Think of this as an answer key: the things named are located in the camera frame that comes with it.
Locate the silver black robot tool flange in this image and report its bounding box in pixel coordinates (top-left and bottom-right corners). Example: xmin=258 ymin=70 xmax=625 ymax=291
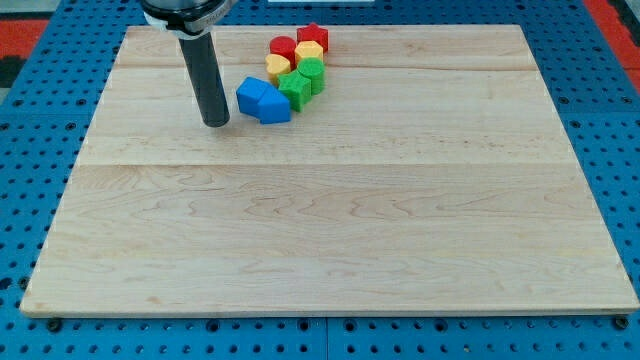
xmin=140 ymin=0 xmax=238 ymax=40

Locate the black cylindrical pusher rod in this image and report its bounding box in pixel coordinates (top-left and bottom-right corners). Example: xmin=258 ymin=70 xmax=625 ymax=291
xmin=179 ymin=33 xmax=230 ymax=127

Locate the green star block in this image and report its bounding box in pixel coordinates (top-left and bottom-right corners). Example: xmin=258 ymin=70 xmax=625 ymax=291
xmin=278 ymin=70 xmax=312 ymax=112

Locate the red star block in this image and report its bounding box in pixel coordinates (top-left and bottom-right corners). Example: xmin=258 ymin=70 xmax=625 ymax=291
xmin=296 ymin=22 xmax=329 ymax=53

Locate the blue cube block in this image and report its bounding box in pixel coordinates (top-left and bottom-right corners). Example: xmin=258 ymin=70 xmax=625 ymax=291
xmin=236 ymin=77 xmax=271 ymax=117

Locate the yellow heart block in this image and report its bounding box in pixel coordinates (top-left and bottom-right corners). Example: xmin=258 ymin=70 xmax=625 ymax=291
xmin=265 ymin=53 xmax=291 ymax=86

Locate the red cylinder block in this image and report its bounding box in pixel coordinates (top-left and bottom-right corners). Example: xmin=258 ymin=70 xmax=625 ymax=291
xmin=269 ymin=36 xmax=297 ymax=70

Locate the blue pentagon block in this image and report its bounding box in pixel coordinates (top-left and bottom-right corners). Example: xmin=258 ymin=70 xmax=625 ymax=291
xmin=257 ymin=87 xmax=291 ymax=124

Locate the yellow hexagon block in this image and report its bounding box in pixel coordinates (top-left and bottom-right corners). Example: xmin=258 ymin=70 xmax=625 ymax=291
xmin=294 ymin=40 xmax=324 ymax=64

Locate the green cylinder block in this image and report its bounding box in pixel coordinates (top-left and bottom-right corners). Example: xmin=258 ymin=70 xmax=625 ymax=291
xmin=297 ymin=57 xmax=325 ymax=95

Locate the light wooden board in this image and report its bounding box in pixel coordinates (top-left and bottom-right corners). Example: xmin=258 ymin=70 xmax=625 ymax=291
xmin=21 ymin=25 xmax=639 ymax=318

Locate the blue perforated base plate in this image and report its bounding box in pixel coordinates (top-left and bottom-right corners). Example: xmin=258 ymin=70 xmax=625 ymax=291
xmin=1 ymin=1 xmax=639 ymax=359

